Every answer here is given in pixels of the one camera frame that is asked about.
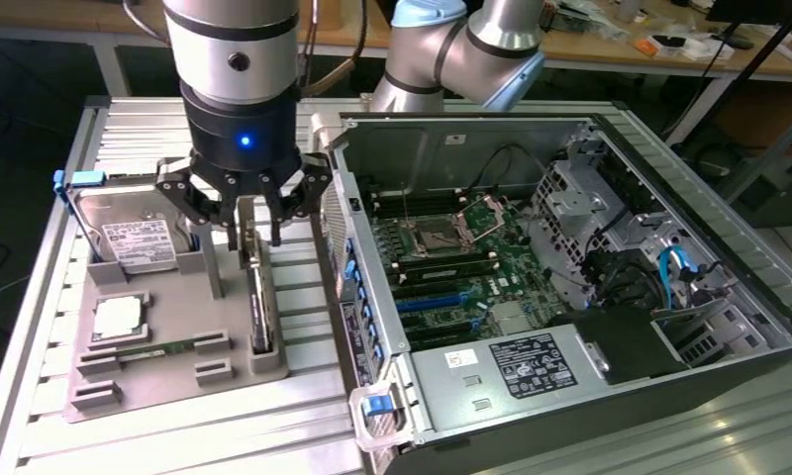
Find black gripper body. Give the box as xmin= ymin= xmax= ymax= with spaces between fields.
xmin=179 ymin=79 xmax=305 ymax=200

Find black gpu card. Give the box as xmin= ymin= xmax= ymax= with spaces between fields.
xmin=234 ymin=196 xmax=281 ymax=355

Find black RAM slot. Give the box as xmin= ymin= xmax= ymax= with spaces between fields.
xmin=373 ymin=205 xmax=466 ymax=220
xmin=371 ymin=195 xmax=462 ymax=209

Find black expansion slot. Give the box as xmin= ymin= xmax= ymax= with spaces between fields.
xmin=390 ymin=280 xmax=466 ymax=301
xmin=407 ymin=329 xmax=482 ymax=351
xmin=401 ymin=316 xmax=479 ymax=342

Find blue expansion slot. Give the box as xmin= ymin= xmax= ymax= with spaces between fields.
xmin=394 ymin=291 xmax=470 ymax=314

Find silver hard disk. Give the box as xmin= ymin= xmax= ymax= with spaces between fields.
xmin=74 ymin=185 xmax=193 ymax=276

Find blue disk caddy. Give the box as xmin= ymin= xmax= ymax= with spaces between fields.
xmin=51 ymin=167 xmax=202 ymax=263

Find blue card clip strip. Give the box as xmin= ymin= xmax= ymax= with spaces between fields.
xmin=341 ymin=237 xmax=389 ymax=365

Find CPU socket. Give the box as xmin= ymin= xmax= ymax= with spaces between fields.
xmin=411 ymin=217 xmax=469 ymax=258

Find silver CPU chip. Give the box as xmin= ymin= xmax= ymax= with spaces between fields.
xmin=90 ymin=298 xmax=145 ymax=343

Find metal socket cover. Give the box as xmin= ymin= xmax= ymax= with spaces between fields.
xmin=457 ymin=194 xmax=510 ymax=234

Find green RAM stick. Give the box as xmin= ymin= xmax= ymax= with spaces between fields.
xmin=114 ymin=343 xmax=202 ymax=358

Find grey parts rack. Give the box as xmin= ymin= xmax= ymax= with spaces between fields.
xmin=62 ymin=202 xmax=290 ymax=425

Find green motherboard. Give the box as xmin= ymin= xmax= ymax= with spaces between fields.
xmin=367 ymin=190 xmax=569 ymax=352

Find wooden desk white legs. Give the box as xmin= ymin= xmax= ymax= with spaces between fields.
xmin=0 ymin=0 xmax=397 ymax=98

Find silver chipset heat sink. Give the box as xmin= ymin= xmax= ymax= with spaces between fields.
xmin=489 ymin=302 xmax=534 ymax=336

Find silver drive cage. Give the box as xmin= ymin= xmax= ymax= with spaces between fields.
xmin=529 ymin=156 xmax=638 ymax=248

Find blue case latch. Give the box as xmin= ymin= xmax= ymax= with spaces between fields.
xmin=359 ymin=395 xmax=393 ymax=420

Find silver power supply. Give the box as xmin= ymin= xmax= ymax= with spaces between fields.
xmin=407 ymin=329 xmax=613 ymax=432

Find long wooden desk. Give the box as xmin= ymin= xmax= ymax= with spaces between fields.
xmin=540 ymin=0 xmax=792 ymax=144

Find black open PC case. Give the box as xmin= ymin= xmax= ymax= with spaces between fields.
xmin=307 ymin=111 xmax=792 ymax=475

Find orange white object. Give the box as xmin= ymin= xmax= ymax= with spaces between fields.
xmin=628 ymin=32 xmax=730 ymax=61

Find silver disk bay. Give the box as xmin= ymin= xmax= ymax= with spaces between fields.
xmin=649 ymin=295 xmax=792 ymax=368

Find black slanted pole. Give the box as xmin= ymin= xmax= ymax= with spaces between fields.
xmin=658 ymin=17 xmax=792 ymax=144

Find dark grey cabinet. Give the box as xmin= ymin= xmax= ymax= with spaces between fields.
xmin=730 ymin=157 xmax=792 ymax=229

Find black monitor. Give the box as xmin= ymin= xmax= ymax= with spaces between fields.
xmin=704 ymin=0 xmax=792 ymax=50

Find grey case handle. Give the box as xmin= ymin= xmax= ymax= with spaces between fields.
xmin=307 ymin=112 xmax=345 ymax=150
xmin=345 ymin=381 xmax=411 ymax=452

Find brown arm cable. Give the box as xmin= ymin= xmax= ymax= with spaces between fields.
xmin=299 ymin=0 xmax=370 ymax=98

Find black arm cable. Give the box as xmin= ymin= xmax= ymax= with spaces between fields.
xmin=121 ymin=0 xmax=170 ymax=48

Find thin black wire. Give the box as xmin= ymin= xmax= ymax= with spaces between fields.
xmin=463 ymin=142 xmax=550 ymax=193

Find black wire bundle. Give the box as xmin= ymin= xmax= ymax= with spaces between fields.
xmin=580 ymin=254 xmax=733 ymax=311

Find blue wire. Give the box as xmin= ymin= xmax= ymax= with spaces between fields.
xmin=656 ymin=244 xmax=693 ymax=312

